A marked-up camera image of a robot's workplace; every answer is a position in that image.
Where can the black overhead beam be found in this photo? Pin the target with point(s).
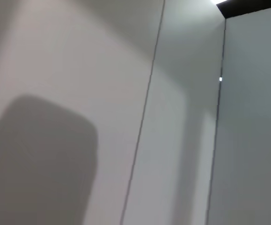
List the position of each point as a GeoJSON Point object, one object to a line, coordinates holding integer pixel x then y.
{"type": "Point", "coordinates": [254, 7]}

